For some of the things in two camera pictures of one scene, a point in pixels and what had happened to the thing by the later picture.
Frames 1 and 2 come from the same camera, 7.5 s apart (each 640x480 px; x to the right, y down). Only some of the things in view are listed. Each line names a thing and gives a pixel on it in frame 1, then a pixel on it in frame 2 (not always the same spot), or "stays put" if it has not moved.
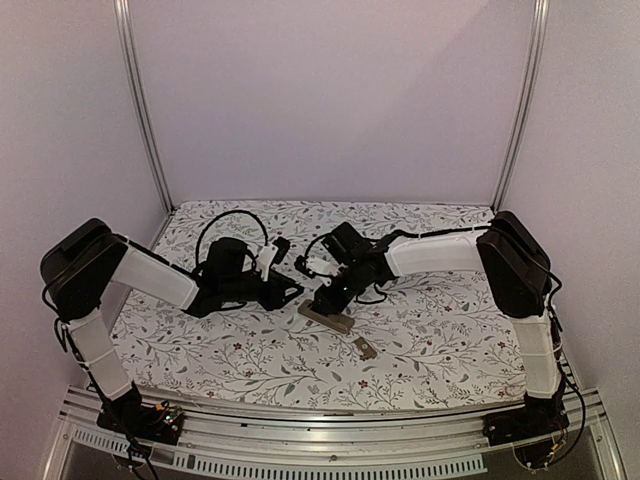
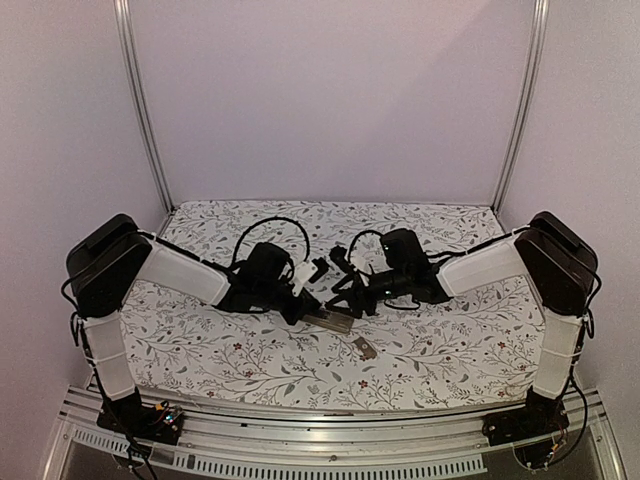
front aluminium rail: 225,444 stays put
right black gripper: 322,299 → 356,289
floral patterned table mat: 430,338 stays put
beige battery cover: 366,348 stays put
